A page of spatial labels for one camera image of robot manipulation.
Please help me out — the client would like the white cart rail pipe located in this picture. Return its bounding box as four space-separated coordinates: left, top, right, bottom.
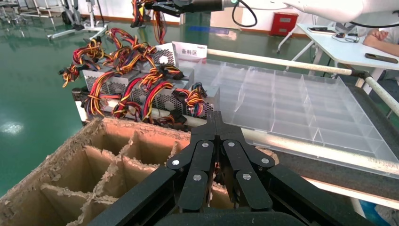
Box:
78 99 399 175
365 76 399 118
207 48 354 76

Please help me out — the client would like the black smartphone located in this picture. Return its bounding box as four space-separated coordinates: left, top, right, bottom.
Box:
365 53 399 64
307 26 338 35

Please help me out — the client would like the looped black arm cable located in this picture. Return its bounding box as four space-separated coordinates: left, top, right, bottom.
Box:
231 0 258 28

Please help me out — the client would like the bare person forearm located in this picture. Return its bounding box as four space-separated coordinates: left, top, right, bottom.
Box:
363 35 399 57

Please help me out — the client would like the blue plastic bin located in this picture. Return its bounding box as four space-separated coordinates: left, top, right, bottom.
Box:
358 199 385 226

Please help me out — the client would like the grey power supply with cables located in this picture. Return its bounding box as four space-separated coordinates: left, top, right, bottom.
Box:
169 81 220 122
93 69 147 121
137 65 188 124
58 37 108 118
105 27 163 75
177 66 195 89
131 0 179 68

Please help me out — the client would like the clear plastic divider tray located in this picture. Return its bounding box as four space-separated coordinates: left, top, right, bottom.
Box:
192 59 399 179

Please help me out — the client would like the person white shirt torso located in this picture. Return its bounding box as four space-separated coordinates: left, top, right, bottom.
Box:
357 22 399 44

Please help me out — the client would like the white background robot stand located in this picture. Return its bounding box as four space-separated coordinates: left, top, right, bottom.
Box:
47 0 108 40

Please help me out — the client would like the black-topped material cart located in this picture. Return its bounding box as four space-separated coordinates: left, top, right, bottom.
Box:
72 84 399 210

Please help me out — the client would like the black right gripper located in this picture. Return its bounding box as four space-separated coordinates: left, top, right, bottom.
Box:
145 0 223 18

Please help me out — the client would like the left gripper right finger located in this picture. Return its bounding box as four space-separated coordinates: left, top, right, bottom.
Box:
216 111 375 226

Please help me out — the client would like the red metal cabinet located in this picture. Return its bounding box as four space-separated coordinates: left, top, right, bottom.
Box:
269 12 299 36

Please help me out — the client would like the bare person hand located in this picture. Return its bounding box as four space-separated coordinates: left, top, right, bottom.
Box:
368 29 390 41

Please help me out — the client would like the long black arm cable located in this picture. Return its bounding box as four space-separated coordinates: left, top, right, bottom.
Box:
349 19 399 29

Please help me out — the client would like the white sign with chinese text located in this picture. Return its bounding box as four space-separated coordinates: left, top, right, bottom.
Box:
172 41 208 61

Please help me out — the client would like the white office table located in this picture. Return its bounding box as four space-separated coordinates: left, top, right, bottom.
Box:
277 23 399 94

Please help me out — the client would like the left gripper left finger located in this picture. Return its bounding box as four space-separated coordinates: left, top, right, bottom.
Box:
88 111 217 226

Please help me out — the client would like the brown cardboard divider box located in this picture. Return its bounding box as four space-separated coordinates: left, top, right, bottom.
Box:
0 117 278 226

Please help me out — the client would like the black pipe joint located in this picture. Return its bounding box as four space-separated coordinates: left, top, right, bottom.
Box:
351 70 372 81

